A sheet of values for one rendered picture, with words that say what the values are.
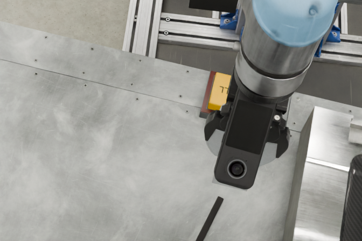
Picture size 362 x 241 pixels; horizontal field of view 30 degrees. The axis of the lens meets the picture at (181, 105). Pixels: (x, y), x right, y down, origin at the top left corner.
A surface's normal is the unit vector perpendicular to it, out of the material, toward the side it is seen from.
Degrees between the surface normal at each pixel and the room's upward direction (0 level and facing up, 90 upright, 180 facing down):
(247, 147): 32
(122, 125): 0
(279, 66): 90
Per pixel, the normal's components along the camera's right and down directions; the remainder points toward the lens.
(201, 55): 0.07, -0.46
